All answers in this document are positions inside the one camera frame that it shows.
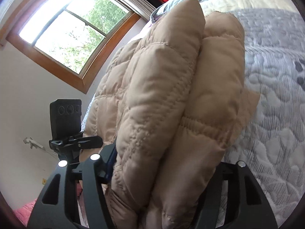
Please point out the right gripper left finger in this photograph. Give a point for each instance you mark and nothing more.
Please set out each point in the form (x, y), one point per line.
(57, 205)

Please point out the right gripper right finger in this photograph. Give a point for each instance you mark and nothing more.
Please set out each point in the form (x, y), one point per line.
(247, 206)

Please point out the beige quilted down jacket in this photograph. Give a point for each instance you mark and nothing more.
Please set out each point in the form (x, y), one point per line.
(172, 101)

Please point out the pink knitted left sleeve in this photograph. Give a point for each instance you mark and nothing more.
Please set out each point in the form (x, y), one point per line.
(24, 213)

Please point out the grey floral quilted bedspread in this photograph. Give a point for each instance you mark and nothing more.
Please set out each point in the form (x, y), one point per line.
(272, 143)

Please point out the wooden framed side window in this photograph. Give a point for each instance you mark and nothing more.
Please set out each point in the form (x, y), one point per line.
(70, 39)

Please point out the black camera box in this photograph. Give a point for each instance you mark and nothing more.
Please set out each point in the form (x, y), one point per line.
(65, 118)

